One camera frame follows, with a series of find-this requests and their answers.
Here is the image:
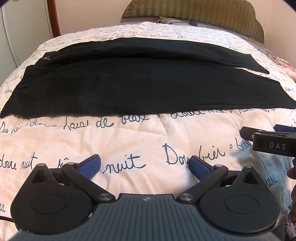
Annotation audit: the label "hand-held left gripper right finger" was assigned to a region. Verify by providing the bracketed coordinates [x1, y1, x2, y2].
[177, 155, 263, 202]

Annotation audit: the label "black pants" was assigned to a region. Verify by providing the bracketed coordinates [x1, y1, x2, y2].
[0, 37, 296, 119]

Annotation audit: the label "white wardrobe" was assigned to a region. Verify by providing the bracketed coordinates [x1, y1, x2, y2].
[0, 0, 54, 78]

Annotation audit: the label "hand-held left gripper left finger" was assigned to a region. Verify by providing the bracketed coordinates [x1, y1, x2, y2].
[23, 154, 116, 205]

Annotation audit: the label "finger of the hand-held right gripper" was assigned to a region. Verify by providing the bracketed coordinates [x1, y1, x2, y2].
[273, 124, 296, 133]
[240, 126, 258, 140]

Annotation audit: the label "floral cloth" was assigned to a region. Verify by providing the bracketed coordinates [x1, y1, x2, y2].
[257, 49, 296, 82]

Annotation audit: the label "white script-printed bedspread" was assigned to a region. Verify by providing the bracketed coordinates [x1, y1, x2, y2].
[0, 21, 296, 241]

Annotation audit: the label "olive woven headboard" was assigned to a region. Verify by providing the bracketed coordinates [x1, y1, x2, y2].
[122, 0, 265, 44]

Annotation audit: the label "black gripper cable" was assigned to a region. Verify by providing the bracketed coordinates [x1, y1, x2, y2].
[0, 215, 16, 224]

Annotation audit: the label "brown wooden frame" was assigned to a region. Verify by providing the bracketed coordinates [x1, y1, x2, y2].
[46, 0, 62, 38]

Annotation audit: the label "person's right hand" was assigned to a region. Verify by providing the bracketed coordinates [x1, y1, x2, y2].
[287, 158, 296, 218]

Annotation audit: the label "black charger cable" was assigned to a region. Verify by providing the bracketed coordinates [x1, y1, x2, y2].
[165, 20, 197, 25]

